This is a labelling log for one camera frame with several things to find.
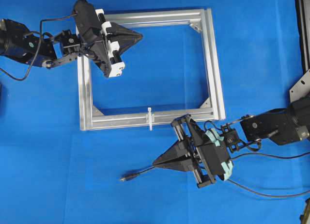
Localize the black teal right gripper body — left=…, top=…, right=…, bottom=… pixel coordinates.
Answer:
left=171, top=114, right=233, bottom=188

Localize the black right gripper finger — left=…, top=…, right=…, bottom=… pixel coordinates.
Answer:
left=153, top=140, right=191, bottom=164
left=152, top=155, right=194, bottom=172

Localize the silver aluminium extrusion frame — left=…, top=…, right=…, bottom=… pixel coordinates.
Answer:
left=77, top=8, right=226, bottom=131

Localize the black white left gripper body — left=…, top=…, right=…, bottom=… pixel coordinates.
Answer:
left=73, top=0, right=125, bottom=78

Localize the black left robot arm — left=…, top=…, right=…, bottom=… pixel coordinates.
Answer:
left=0, top=0, right=143, bottom=78

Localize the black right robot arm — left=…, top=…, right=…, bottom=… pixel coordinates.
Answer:
left=152, top=97, right=310, bottom=188

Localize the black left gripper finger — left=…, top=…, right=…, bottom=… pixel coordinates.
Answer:
left=113, top=36, right=142, bottom=55
left=111, top=22, right=143, bottom=40

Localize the white zip tie loop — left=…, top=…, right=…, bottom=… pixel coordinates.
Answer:
left=146, top=107, right=155, bottom=131

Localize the black wire with plug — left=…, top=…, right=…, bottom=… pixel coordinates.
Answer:
left=120, top=166, right=310, bottom=199

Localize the black metal stand right edge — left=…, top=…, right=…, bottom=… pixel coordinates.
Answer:
left=295, top=0, right=310, bottom=74

